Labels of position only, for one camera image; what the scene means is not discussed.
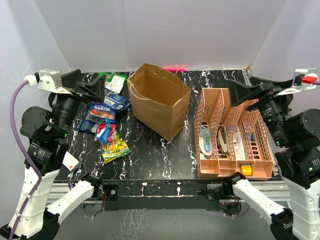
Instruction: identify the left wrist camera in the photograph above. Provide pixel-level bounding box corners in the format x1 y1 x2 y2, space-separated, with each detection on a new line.
24 69 72 95

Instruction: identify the dark blue nutrition-label packet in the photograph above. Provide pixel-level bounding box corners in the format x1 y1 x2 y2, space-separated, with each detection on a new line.
103 89 131 112

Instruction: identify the blue white toothbrush pack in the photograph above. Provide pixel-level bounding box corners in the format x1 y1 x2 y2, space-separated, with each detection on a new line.
199 126 213 156

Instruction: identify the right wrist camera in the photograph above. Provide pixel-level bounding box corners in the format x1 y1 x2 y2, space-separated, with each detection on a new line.
274 68 319 97

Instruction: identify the yellow eraser block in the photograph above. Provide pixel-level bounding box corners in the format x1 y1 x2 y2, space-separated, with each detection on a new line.
240 163 253 176

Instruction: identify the green yellow snack packet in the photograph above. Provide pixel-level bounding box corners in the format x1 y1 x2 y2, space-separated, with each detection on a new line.
101 134 131 164

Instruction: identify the green white snack bag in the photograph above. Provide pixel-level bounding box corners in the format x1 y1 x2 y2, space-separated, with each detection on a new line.
98 72 127 94

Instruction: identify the pink tape strip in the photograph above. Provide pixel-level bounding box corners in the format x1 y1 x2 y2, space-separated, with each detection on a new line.
163 65 186 72

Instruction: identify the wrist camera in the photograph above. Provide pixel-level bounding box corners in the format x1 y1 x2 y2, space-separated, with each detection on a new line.
24 69 72 95
274 68 319 97

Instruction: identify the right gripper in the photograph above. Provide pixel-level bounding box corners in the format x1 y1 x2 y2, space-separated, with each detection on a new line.
225 75 291 145

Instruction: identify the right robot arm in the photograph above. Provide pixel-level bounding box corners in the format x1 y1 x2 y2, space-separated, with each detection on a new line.
221 77 320 240

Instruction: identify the blue Burts crisps packet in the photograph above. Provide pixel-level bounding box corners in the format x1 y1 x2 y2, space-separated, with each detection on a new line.
88 102 117 123

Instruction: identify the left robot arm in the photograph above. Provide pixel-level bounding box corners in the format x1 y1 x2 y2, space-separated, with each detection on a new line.
0 69 106 240

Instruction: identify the small blue white packet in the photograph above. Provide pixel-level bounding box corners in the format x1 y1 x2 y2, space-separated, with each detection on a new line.
95 117 112 144

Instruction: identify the pink plastic desk organizer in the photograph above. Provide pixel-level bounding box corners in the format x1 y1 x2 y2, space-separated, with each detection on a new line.
193 88 274 181

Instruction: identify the beige stapler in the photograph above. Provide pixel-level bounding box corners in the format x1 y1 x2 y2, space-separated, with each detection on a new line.
217 126 230 155

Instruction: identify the blue snack packet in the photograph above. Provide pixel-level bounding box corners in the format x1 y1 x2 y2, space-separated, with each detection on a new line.
77 114 104 134

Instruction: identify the brown paper bag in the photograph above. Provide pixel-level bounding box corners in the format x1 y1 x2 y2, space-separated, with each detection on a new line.
127 63 191 142

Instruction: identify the small white box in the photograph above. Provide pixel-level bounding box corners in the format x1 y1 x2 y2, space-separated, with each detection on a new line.
62 151 81 172

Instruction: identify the pink red candy packet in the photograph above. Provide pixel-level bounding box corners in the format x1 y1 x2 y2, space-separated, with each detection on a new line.
107 124 116 143

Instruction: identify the white card packet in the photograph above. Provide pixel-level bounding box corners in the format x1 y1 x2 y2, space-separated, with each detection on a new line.
233 131 246 161

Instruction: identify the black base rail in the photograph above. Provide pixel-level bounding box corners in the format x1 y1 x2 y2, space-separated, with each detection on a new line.
74 178 251 213

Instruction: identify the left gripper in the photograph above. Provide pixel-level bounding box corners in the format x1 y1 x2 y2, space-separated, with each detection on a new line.
54 68 106 137

